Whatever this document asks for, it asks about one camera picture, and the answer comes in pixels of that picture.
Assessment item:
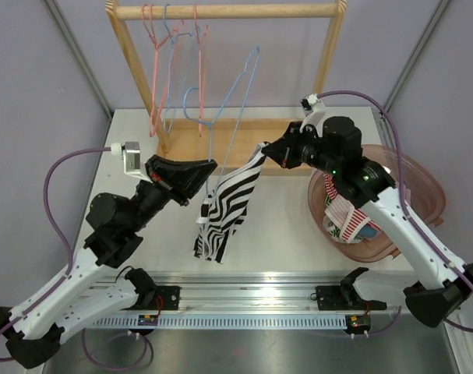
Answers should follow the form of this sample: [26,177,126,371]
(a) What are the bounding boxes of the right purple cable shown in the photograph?
[316,90,473,336]

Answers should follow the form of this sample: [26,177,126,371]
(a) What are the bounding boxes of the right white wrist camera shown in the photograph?
[299,93,326,132]

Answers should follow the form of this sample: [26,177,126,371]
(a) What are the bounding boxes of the slotted cable duct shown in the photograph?
[91,313,369,330]

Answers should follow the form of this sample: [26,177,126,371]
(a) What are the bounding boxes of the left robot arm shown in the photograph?
[0,155,217,369]

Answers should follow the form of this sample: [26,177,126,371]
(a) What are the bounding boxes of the black white striped tank top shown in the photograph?
[193,142,267,263]

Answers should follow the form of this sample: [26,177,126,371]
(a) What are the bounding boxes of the blue wire hanger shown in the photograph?
[161,4,203,134]
[184,45,260,219]

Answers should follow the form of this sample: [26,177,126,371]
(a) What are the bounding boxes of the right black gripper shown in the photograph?
[263,122,341,177]

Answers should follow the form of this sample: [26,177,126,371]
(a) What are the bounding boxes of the blue tank top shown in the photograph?
[355,224,379,240]

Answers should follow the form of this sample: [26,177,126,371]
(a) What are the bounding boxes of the wooden clothes rack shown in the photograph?
[105,1,347,171]

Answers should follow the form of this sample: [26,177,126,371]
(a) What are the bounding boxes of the green striped tank top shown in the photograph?
[323,196,348,242]

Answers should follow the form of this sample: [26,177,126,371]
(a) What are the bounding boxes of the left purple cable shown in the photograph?
[0,146,155,369]

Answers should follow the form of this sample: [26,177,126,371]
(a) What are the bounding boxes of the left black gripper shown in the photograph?
[127,155,218,233]

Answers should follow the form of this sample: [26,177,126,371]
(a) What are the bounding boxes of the red striped tank top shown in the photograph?
[323,174,381,244]

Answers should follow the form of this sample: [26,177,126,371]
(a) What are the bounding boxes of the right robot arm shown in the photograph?
[262,116,473,327]

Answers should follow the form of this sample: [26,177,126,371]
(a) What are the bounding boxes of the pink translucent plastic basin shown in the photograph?
[308,156,446,263]

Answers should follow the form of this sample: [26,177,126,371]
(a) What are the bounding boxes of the aluminium mounting rail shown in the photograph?
[148,270,348,315]

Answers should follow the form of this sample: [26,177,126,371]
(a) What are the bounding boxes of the purple cable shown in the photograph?
[0,146,155,369]
[316,90,473,336]

